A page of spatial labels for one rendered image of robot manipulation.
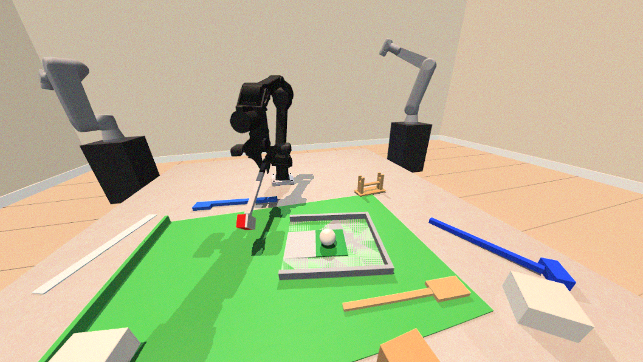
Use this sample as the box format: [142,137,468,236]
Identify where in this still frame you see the white golf ball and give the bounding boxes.
[320,229,335,246]

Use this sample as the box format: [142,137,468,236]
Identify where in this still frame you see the white flat strip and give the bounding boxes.
[32,214,157,295]

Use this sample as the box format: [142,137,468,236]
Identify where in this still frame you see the green flat mat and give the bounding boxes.
[85,194,493,362]

